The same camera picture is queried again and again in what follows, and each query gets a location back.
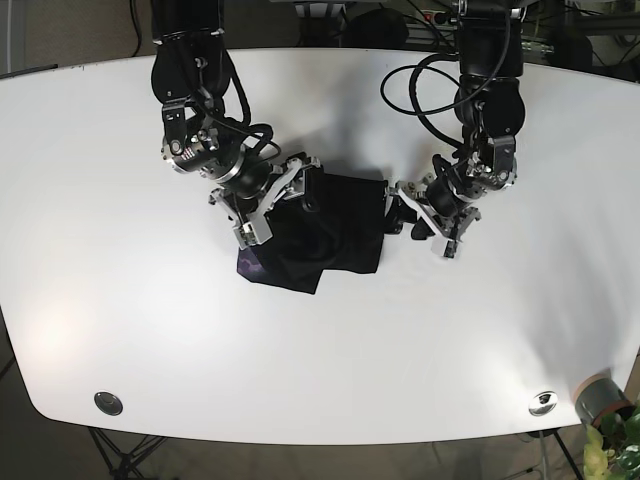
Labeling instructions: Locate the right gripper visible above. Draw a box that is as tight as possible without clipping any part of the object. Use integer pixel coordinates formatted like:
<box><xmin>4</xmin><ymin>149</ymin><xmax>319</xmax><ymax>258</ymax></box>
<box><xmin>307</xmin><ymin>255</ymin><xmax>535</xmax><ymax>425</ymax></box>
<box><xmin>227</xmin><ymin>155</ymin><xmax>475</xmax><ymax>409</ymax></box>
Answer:
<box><xmin>162</xmin><ymin>120</ymin><xmax>321</xmax><ymax>249</ymax></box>

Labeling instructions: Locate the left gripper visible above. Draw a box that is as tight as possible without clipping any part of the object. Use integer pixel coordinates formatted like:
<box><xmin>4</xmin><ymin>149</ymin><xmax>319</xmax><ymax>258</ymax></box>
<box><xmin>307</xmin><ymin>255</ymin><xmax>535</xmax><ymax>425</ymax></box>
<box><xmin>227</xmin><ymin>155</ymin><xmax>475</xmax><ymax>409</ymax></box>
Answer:
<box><xmin>386</xmin><ymin>135</ymin><xmax>517</xmax><ymax>259</ymax></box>

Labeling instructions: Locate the black printed T-shirt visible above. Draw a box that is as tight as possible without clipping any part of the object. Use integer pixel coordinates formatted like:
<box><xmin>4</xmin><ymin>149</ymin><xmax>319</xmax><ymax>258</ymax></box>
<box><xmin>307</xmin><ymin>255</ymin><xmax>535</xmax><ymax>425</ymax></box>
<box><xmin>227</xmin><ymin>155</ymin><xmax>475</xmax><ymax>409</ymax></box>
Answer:
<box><xmin>236</xmin><ymin>169</ymin><xmax>387</xmax><ymax>295</ymax></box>

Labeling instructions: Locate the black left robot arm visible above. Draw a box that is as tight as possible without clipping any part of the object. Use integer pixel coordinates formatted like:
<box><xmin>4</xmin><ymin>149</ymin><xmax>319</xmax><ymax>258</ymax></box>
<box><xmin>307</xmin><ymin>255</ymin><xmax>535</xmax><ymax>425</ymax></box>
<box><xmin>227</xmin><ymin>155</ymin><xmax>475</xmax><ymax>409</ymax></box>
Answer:
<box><xmin>386</xmin><ymin>1</ymin><xmax>527</xmax><ymax>259</ymax></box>

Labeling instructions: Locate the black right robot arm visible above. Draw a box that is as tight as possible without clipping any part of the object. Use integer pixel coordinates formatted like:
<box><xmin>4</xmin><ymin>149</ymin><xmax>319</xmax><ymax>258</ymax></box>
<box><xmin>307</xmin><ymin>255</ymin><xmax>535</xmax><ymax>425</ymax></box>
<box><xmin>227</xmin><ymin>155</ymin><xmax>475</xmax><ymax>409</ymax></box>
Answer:
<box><xmin>150</xmin><ymin>1</ymin><xmax>321</xmax><ymax>249</ymax></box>

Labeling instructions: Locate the right metal table grommet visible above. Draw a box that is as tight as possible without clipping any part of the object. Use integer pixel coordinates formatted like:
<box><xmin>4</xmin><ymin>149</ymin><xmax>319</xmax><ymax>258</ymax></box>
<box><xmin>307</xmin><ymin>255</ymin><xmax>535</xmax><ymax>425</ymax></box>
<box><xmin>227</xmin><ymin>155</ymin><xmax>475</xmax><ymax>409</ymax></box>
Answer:
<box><xmin>528</xmin><ymin>391</ymin><xmax>558</xmax><ymax>417</ymax></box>

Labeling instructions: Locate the metal table grommet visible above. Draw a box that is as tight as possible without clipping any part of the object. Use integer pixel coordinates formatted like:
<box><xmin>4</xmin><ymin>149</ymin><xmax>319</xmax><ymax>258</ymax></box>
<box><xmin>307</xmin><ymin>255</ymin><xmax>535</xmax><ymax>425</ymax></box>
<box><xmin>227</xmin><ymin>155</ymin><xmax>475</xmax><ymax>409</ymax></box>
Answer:
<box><xmin>528</xmin><ymin>391</ymin><xmax>558</xmax><ymax>417</ymax></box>
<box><xmin>94</xmin><ymin>391</ymin><xmax>123</xmax><ymax>416</ymax></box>

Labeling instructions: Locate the left metal table grommet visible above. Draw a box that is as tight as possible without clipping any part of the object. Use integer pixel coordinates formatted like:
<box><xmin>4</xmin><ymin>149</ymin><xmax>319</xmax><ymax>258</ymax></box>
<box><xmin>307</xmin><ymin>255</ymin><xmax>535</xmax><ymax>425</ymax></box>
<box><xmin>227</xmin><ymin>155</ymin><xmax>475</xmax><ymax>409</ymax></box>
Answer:
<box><xmin>94</xmin><ymin>391</ymin><xmax>123</xmax><ymax>416</ymax></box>

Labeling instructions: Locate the grey plant pot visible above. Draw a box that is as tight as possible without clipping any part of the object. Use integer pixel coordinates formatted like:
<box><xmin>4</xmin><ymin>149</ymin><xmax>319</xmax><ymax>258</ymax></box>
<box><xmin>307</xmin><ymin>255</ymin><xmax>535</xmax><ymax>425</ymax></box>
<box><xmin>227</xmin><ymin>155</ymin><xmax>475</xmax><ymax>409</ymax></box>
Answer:
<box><xmin>572</xmin><ymin>373</ymin><xmax>635</xmax><ymax>429</ymax></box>

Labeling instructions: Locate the green potted plant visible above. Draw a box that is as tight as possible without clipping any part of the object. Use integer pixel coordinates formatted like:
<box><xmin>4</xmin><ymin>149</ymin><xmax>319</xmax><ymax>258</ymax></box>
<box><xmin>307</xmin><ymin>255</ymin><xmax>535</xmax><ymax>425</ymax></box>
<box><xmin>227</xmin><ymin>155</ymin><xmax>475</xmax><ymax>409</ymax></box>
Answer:
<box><xmin>583</xmin><ymin>406</ymin><xmax>639</xmax><ymax>480</ymax></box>

